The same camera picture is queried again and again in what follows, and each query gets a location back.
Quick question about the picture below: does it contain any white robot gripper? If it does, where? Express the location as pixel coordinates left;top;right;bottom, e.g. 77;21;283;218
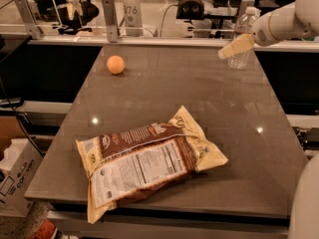
217;11;281;59

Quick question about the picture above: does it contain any clear plastic water bottle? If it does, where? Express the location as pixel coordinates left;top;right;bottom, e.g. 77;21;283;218
227;6;260;70

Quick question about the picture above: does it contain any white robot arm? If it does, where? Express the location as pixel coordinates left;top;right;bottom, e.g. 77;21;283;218
218;0;319;239

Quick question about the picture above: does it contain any brown and cream chip bag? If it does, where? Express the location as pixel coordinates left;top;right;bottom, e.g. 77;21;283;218
77;107;227;224

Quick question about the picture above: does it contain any orange ball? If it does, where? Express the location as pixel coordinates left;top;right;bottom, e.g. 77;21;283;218
107;56;125;75

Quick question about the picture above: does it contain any white cardboard box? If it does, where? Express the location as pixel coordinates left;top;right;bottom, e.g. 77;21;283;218
0;138;43;217

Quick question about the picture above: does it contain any red shoe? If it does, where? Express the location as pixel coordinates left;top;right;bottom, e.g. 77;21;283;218
27;220;58;239

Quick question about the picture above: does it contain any metal bracket post right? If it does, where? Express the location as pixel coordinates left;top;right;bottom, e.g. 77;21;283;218
235;0;256;27

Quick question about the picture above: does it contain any metal bracket post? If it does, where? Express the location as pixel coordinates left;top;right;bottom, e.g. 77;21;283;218
102;0;120;43
14;0;43;40
235;0;256;27

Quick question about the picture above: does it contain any black camera device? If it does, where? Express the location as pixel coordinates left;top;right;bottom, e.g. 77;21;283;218
176;0;204;20

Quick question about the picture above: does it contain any white numbered sign post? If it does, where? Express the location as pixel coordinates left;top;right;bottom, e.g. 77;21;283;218
123;0;144;37

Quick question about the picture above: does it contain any metal bracket post middle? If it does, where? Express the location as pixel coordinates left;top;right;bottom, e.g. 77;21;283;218
102;0;120;43

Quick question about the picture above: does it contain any metal bracket post left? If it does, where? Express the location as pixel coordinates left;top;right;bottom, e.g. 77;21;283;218
14;0;43;40

